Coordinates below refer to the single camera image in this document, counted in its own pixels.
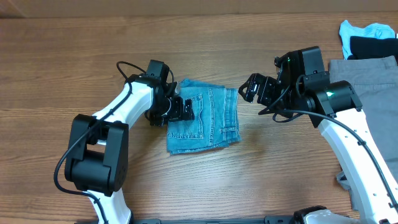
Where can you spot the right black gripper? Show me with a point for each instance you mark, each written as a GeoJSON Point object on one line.
{"type": "Point", "coordinates": [266, 83]}

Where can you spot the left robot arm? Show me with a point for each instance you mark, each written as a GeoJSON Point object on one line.
{"type": "Point", "coordinates": [96, 162]}

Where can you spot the light blue denim jeans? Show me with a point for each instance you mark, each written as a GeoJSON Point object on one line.
{"type": "Point", "coordinates": [216, 124]}

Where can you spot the grey trousers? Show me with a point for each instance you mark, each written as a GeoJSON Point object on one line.
{"type": "Point", "coordinates": [375, 82]}

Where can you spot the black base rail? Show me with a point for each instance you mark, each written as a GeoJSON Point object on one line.
{"type": "Point", "coordinates": [281, 219]}

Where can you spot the black garment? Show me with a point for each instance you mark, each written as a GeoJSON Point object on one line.
{"type": "Point", "coordinates": [366, 48]}

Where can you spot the light blue cloth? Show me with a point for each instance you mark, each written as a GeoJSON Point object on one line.
{"type": "Point", "coordinates": [375, 30]}

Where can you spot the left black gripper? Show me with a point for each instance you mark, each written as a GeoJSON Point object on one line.
{"type": "Point", "coordinates": [177, 112]}

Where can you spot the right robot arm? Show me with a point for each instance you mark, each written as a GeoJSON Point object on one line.
{"type": "Point", "coordinates": [303, 86]}

